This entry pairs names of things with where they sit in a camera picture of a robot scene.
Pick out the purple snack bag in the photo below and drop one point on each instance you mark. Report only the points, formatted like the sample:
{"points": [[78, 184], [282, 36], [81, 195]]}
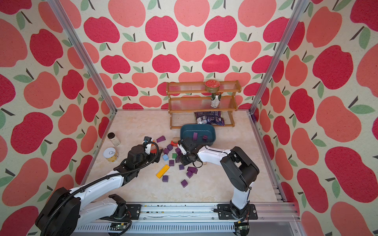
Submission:
{"points": [[210, 117]]}

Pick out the yellow can white lid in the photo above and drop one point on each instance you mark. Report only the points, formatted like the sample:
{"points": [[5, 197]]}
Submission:
{"points": [[111, 154]]}

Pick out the red lidded tin can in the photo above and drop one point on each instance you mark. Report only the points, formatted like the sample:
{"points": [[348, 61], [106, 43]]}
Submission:
{"points": [[212, 86]]}

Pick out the small green white bottle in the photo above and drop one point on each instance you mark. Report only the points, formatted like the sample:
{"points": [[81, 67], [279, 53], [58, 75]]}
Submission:
{"points": [[215, 99]]}

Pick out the wooden three-tier shelf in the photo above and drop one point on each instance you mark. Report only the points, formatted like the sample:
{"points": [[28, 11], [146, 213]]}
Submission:
{"points": [[186, 98]]}

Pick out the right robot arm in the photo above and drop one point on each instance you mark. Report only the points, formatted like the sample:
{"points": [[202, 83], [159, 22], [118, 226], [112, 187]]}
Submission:
{"points": [[239, 168]]}

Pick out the light blue cube block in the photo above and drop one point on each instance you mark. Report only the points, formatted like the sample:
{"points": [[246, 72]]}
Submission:
{"points": [[165, 157]]}

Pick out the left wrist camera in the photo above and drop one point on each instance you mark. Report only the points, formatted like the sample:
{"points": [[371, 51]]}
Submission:
{"points": [[147, 139]]}

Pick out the left aluminium frame post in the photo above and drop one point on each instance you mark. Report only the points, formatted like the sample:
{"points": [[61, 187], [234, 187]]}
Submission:
{"points": [[63, 19]]}

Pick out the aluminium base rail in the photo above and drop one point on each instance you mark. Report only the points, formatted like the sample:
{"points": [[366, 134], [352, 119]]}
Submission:
{"points": [[201, 219]]}

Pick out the red arch block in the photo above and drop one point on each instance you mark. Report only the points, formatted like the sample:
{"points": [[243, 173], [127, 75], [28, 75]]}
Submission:
{"points": [[174, 143]]}

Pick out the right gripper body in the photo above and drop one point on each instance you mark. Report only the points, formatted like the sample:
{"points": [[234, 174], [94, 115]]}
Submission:
{"points": [[185, 158]]}

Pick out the purple wedge block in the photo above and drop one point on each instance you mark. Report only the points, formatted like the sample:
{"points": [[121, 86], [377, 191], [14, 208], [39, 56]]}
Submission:
{"points": [[160, 139]]}

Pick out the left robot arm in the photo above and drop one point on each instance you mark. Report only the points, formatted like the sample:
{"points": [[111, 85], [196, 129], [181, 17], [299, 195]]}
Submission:
{"points": [[68, 209]]}

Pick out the teal plastic storage bin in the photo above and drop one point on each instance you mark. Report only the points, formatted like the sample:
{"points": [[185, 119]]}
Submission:
{"points": [[187, 131]]}

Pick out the right aluminium frame post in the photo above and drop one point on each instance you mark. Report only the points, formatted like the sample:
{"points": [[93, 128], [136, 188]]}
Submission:
{"points": [[282, 46]]}

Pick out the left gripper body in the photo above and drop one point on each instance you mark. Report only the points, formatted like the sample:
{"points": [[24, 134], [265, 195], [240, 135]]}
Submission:
{"points": [[146, 157]]}

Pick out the glass jar black lid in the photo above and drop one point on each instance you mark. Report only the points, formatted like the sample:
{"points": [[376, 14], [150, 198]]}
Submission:
{"points": [[113, 138]]}

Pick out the aluminium frame post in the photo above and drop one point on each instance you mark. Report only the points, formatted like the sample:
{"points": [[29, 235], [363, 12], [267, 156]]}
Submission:
{"points": [[63, 19], [282, 46]]}

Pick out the yellow long block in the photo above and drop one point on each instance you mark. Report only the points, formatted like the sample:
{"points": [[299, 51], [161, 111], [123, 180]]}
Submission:
{"points": [[162, 171]]}

